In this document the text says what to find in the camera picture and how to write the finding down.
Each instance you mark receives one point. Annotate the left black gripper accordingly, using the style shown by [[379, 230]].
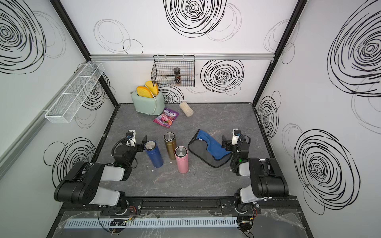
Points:
[[139, 147]]

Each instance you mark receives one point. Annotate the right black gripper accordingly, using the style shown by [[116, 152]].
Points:
[[229, 148]]

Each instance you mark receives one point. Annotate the blue thermos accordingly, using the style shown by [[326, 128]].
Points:
[[154, 154]]

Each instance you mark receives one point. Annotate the blue and grey cloth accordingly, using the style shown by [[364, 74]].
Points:
[[206, 148]]

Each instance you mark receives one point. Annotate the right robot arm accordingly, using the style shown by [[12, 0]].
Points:
[[267, 179]]

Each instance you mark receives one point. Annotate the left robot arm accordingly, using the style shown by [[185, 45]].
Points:
[[82, 184]]

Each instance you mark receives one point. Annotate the gold thermos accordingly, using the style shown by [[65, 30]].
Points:
[[170, 143]]

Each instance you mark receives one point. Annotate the pink thermos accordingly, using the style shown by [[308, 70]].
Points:
[[181, 155]]

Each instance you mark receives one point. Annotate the purple candy bag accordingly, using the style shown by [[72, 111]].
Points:
[[167, 118]]

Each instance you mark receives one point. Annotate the mint green toaster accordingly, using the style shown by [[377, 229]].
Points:
[[150, 106]]

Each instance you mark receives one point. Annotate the clear jar of oats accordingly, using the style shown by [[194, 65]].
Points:
[[188, 111]]

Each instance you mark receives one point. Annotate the front yellow toast slice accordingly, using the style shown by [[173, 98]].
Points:
[[143, 91]]

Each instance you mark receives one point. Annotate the yellow toast slice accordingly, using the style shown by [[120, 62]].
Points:
[[143, 91], [152, 87]]

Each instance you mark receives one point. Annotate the rear yellow toast slice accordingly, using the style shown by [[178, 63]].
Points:
[[152, 87]]

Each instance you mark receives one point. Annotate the dark spice bottle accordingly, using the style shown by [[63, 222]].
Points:
[[177, 75]]

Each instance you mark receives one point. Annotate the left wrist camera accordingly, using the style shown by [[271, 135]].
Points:
[[131, 138]]

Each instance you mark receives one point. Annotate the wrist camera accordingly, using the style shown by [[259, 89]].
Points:
[[236, 136], [131, 138]]

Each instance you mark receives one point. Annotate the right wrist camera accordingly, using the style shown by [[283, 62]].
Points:
[[236, 136]]

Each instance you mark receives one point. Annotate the black wire basket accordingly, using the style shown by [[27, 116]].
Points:
[[162, 71]]

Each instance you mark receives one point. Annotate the white slotted cable duct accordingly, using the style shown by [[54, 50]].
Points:
[[192, 222]]

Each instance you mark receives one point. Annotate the white mesh wall shelf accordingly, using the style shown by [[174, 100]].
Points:
[[84, 91]]

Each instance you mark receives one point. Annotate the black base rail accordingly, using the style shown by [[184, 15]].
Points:
[[226, 205]]

